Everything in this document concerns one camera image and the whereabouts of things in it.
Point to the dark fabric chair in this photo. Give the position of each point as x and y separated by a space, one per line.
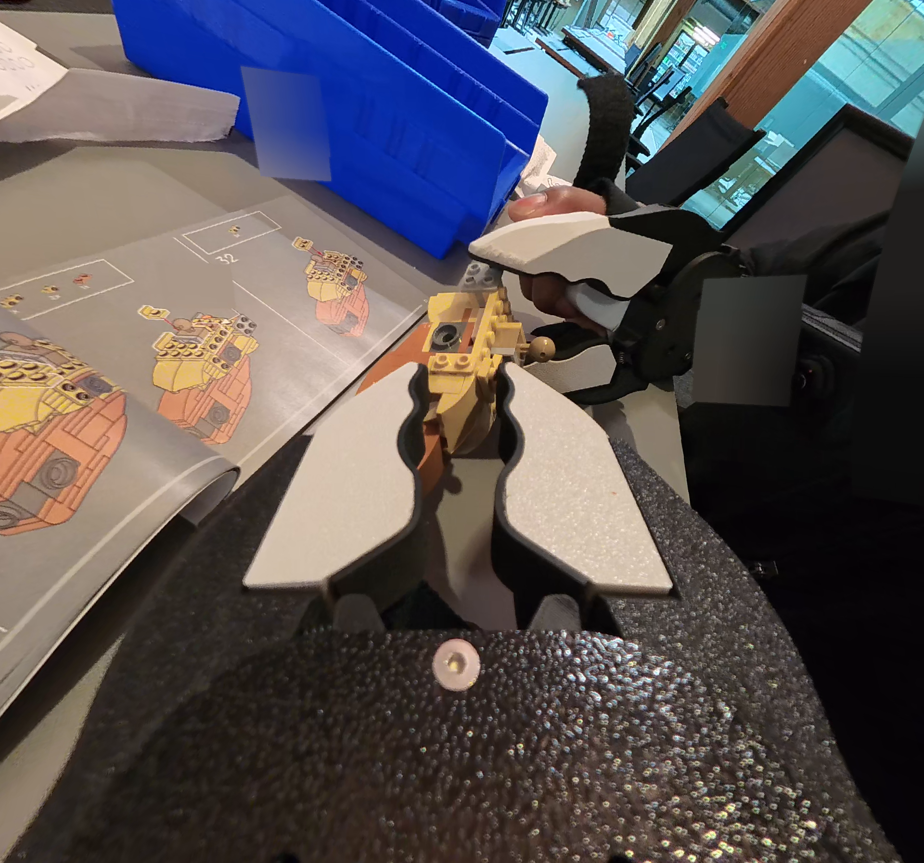
700 155

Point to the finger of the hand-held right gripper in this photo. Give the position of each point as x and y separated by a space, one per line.
577 246
581 368

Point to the person's dark clothing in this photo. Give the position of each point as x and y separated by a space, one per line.
830 516

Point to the person's right hand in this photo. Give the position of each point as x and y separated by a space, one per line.
556 204

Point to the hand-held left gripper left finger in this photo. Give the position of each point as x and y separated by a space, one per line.
339 509

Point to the wooden pillar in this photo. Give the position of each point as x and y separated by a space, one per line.
794 18

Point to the black framed board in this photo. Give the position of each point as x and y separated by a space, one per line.
816 177

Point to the grey instruction booklet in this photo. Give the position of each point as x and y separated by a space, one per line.
252 314

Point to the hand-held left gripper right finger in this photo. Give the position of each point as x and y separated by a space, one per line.
585 509

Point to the person's right forearm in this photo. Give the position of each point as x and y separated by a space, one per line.
808 249

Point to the grey paper strip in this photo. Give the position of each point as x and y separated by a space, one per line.
130 108

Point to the grey desk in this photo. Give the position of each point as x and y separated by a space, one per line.
86 177

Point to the tan and brown brick model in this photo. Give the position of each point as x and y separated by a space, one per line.
462 386

